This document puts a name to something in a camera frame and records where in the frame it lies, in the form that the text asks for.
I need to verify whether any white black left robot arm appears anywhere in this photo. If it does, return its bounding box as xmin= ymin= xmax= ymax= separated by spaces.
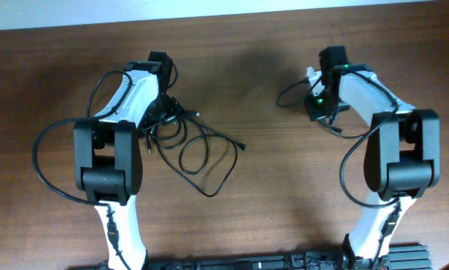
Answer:
xmin=74 ymin=58 xmax=182 ymax=269

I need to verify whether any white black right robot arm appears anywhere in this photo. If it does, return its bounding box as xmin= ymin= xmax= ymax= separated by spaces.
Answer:
xmin=303 ymin=62 xmax=440 ymax=269

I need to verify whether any black left camera cable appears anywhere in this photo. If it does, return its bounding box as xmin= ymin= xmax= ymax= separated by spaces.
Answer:
xmin=32 ymin=61 xmax=180 ymax=270

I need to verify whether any black camera cable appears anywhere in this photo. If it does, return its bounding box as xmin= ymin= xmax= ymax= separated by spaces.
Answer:
xmin=276 ymin=69 xmax=402 ymax=270
xmin=32 ymin=61 xmax=180 ymax=270

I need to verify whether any black right camera cable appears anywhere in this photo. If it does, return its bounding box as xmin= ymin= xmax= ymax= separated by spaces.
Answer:
xmin=276 ymin=69 xmax=402 ymax=270

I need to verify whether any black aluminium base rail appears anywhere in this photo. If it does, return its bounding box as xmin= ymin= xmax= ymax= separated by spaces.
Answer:
xmin=66 ymin=244 xmax=434 ymax=270

